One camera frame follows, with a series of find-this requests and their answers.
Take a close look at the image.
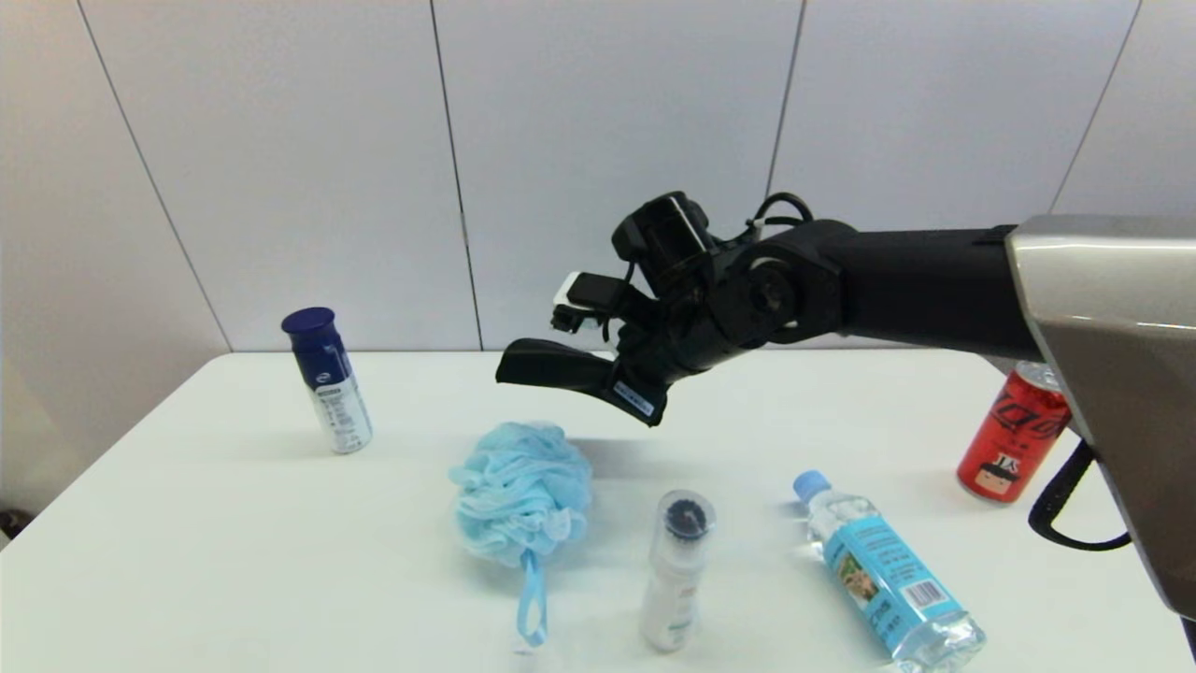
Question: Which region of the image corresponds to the black glasses case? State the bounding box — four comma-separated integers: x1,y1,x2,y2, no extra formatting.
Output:
495,338,622,398

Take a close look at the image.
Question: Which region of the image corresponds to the light blue bath loofah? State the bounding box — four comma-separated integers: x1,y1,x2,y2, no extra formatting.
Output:
448,422,594,648

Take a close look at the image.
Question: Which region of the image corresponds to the white bottle with clear cap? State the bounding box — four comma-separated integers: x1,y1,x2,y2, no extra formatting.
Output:
638,490,718,652

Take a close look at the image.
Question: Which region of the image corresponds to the water bottle with blue label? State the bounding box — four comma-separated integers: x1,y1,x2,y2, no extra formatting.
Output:
792,469,987,673

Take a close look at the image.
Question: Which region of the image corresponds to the navy and white spray can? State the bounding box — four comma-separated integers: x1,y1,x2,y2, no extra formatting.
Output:
280,308,375,456

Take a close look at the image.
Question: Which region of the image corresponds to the red cola can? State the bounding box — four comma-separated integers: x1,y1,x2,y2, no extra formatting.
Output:
956,361,1074,506

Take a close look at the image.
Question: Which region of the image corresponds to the black and white wrist camera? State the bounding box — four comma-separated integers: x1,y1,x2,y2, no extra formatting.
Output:
552,270,648,337

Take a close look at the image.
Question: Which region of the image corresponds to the thin black cable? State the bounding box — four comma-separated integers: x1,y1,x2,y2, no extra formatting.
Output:
745,191,816,233

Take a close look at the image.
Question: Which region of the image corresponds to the thick black cable loop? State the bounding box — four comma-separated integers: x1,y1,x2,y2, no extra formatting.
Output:
1027,439,1134,553

